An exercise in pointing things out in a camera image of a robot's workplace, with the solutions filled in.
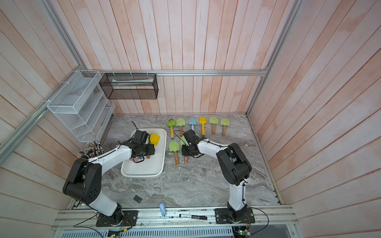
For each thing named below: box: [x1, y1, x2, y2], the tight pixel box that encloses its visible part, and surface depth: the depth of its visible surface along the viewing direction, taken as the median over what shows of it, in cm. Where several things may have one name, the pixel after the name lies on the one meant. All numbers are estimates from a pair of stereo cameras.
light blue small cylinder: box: [159, 203, 167, 217], surface depth 76 cm
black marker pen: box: [178, 213, 208, 220], surface depth 75 cm
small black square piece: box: [132, 194, 143, 204], surface depth 81 cm
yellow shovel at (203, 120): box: [198, 116, 208, 138], surface depth 116 cm
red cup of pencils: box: [76, 140, 105, 160], surface depth 80 cm
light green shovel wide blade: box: [168, 140, 181, 165], surface depth 100 cm
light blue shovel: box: [188, 117, 197, 131], surface depth 117 cm
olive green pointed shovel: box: [176, 117, 186, 137], surface depth 117 cm
